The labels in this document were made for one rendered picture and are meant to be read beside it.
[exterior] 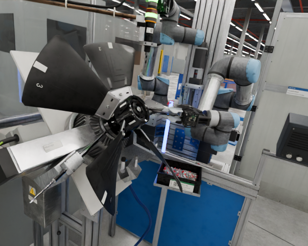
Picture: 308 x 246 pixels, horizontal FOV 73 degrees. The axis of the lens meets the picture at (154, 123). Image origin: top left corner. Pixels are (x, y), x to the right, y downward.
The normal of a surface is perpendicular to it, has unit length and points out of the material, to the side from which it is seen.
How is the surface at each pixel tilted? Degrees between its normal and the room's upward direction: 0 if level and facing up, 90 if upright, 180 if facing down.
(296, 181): 90
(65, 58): 74
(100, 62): 55
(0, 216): 90
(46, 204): 90
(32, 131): 50
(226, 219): 90
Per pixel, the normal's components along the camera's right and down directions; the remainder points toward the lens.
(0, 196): 0.87, 0.25
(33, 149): 0.76, -0.41
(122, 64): 0.24, -0.41
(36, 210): -0.47, 0.21
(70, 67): 0.65, 0.09
